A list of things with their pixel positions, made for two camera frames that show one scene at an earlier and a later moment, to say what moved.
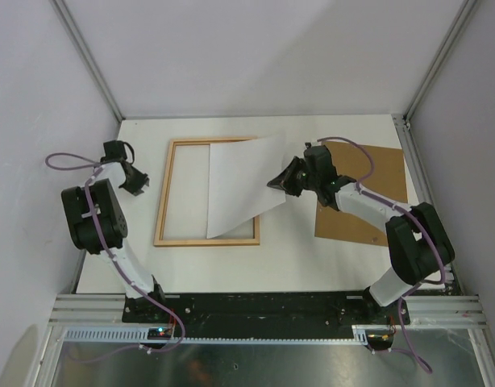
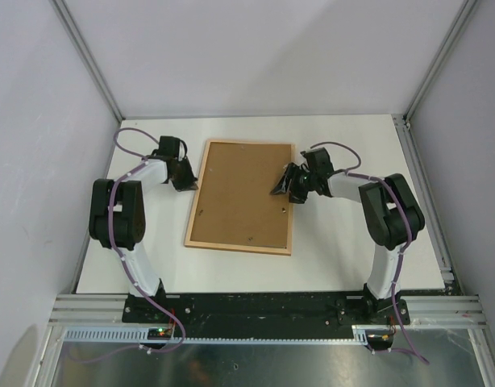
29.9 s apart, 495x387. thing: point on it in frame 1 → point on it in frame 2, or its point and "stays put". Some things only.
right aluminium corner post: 464,11 stays put
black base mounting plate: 290,314 stays put
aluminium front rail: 436,310 stays put
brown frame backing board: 388,182 → 235,205
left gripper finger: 135,182 → 181,176
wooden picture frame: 161,218 → 234,209
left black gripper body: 134,170 → 185,179
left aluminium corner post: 90,57 stays put
